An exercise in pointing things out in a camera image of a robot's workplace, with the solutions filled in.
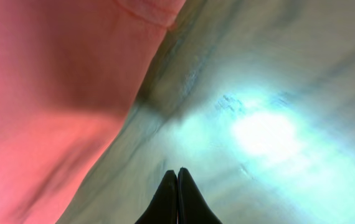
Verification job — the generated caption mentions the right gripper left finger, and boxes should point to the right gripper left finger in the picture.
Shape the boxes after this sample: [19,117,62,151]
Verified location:
[135,170,178,224]

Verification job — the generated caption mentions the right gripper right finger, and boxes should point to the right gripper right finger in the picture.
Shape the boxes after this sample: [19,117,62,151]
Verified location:
[177,167,222,224]

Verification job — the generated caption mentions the red t-shirt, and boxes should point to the red t-shirt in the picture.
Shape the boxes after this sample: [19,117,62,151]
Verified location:
[0,0,183,223]

